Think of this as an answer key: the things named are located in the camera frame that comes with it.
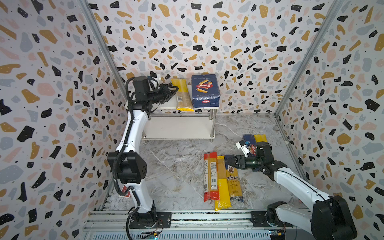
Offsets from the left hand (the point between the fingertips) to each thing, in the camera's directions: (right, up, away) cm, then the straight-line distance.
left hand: (179, 86), depth 74 cm
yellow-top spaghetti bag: (+2, -8, +2) cm, 8 cm away
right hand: (+24, -38, +3) cm, 45 cm away
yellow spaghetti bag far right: (+53, -28, +30) cm, 67 cm away
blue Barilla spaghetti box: (+45, -31, +30) cm, 62 cm away
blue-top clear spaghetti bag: (+30, -52, +11) cm, 61 cm away
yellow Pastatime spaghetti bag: (+23, -59, +3) cm, 64 cm away
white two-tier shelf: (-13, -17, +35) cm, 41 cm away
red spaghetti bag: (+16, -49, +12) cm, 53 cm away
